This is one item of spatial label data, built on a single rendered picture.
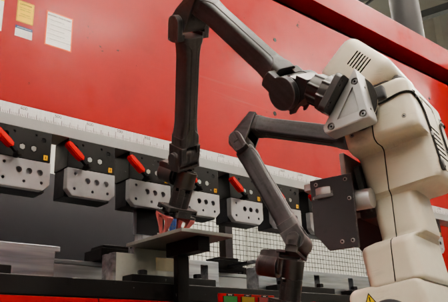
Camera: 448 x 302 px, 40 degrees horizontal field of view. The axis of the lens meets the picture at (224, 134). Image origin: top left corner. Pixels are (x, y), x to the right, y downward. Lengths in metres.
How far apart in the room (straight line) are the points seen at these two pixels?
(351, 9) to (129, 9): 1.31
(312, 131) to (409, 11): 2.09
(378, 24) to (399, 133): 1.88
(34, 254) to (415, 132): 0.98
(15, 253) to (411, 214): 0.96
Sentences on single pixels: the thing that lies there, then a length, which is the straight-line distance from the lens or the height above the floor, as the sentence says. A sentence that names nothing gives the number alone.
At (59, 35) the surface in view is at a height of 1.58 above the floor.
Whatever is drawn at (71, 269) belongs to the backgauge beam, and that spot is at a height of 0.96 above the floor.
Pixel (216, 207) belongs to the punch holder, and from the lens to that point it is 2.01.
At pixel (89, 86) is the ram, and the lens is 1.85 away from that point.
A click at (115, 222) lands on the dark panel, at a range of 2.42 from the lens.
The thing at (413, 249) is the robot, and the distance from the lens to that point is 1.31.
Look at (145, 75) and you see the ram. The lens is 1.99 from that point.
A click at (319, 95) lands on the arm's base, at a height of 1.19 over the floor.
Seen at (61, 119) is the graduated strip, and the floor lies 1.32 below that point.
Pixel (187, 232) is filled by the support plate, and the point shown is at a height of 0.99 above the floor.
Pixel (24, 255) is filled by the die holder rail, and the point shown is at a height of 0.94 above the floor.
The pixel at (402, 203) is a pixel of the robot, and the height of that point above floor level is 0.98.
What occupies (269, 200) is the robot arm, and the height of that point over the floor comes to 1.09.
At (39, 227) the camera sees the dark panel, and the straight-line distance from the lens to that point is 2.27.
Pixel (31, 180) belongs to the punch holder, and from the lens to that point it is 1.67.
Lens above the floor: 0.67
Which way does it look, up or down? 20 degrees up
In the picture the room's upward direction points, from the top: 2 degrees counter-clockwise
